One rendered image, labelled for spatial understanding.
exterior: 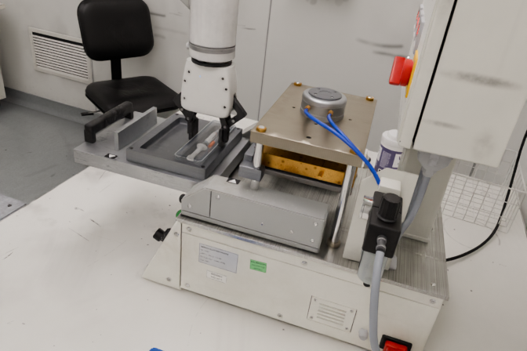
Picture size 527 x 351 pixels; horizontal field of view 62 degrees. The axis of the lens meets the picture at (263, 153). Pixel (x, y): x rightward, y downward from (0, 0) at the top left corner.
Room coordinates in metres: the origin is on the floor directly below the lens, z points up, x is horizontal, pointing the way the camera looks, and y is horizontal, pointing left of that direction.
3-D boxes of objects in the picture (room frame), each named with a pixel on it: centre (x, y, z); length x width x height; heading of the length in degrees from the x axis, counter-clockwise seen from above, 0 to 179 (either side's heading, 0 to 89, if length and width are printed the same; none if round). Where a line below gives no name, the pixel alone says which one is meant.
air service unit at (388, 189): (0.48, -0.17, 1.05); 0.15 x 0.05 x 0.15; 166
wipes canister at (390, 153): (1.17, -0.38, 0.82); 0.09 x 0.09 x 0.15
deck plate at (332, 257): (0.72, -0.13, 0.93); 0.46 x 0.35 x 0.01; 76
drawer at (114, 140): (0.81, 0.20, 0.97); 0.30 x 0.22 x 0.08; 76
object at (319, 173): (0.72, -0.09, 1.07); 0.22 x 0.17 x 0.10; 166
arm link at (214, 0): (0.79, 0.12, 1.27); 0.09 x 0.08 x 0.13; 18
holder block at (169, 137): (0.80, 0.16, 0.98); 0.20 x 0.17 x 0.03; 166
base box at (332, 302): (0.72, -0.08, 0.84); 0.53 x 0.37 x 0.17; 76
